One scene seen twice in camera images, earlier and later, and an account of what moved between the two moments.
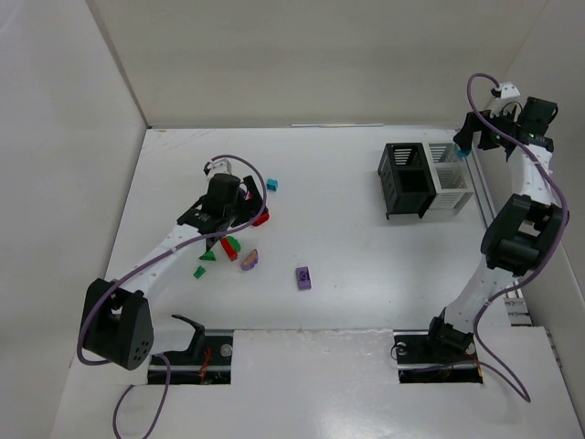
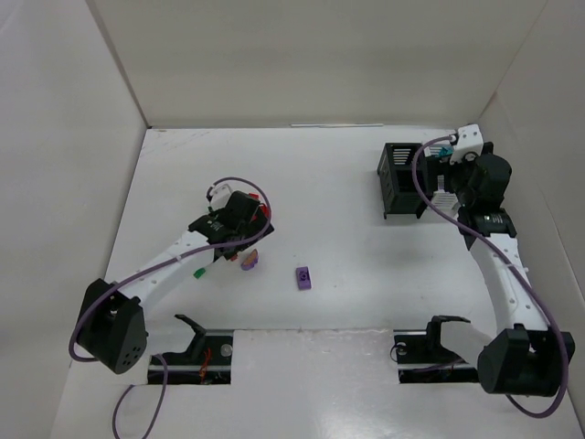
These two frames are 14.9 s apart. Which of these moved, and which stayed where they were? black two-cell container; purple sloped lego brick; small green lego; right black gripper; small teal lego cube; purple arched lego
Moved: small teal lego cube; right black gripper
Stayed: black two-cell container; small green lego; purple arched lego; purple sloped lego brick
